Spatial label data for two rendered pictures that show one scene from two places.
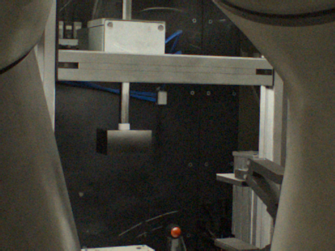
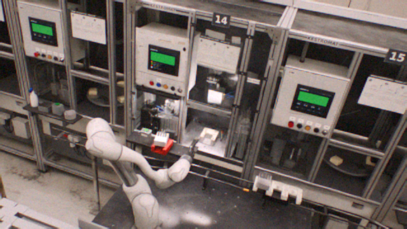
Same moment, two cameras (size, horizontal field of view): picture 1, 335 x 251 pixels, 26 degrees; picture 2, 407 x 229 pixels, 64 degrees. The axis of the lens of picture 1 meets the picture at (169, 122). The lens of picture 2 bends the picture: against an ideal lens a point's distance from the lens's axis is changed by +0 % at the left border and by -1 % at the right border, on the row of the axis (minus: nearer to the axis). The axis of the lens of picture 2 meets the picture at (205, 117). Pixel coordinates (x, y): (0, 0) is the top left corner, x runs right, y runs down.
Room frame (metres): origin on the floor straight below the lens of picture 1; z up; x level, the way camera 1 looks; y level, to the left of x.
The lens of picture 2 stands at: (-0.59, -1.32, 2.56)
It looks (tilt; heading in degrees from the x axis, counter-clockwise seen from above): 31 degrees down; 37
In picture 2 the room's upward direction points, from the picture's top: 8 degrees clockwise
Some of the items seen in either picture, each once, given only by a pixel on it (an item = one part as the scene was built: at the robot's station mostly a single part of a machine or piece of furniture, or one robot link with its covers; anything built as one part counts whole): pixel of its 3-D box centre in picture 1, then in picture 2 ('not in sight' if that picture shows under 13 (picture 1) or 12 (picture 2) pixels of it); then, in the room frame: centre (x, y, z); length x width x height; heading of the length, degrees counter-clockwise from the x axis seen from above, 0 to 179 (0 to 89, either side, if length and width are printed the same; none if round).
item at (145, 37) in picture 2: not in sight; (166, 58); (1.08, 0.42, 1.60); 0.42 x 0.29 x 0.46; 114
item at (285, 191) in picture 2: not in sight; (276, 192); (1.29, -0.67, 0.84); 0.36 x 0.14 x 0.10; 114
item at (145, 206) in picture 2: not in sight; (146, 209); (0.44, -0.14, 0.85); 0.18 x 0.16 x 0.22; 66
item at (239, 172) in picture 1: (248, 168); not in sight; (0.92, -0.10, 1.19); 0.05 x 0.01 x 0.03; 24
